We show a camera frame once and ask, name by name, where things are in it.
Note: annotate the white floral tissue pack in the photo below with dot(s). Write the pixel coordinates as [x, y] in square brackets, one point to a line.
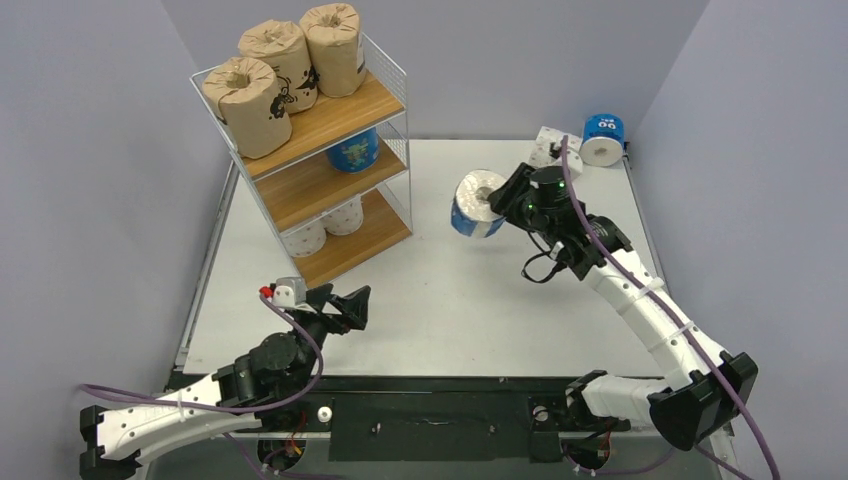
[552, 146]

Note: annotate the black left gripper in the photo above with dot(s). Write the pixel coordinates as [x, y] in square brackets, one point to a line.
[355, 303]

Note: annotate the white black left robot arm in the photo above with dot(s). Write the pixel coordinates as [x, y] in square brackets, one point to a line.
[255, 391]

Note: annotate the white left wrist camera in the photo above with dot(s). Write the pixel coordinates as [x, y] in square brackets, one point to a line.
[287, 293]

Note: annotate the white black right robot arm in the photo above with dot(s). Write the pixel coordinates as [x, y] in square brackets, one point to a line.
[702, 386]

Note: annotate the blue white roll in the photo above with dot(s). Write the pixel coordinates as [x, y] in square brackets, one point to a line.
[471, 213]

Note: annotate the blue cartoon-face roll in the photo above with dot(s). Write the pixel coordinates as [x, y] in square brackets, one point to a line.
[602, 140]

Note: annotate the blue toilet roll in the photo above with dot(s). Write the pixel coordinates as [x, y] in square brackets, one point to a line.
[355, 154]

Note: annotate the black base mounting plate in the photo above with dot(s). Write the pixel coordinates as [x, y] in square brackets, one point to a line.
[436, 419]

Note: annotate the brown roll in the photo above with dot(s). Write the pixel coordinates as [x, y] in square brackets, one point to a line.
[245, 95]
[282, 45]
[334, 40]

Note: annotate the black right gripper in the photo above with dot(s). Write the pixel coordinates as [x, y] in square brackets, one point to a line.
[513, 198]

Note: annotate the white wire wooden shelf rack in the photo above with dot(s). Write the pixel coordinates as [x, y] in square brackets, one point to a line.
[296, 187]

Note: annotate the white red-dotted toilet roll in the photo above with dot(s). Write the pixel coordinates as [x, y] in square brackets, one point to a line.
[306, 240]
[346, 219]

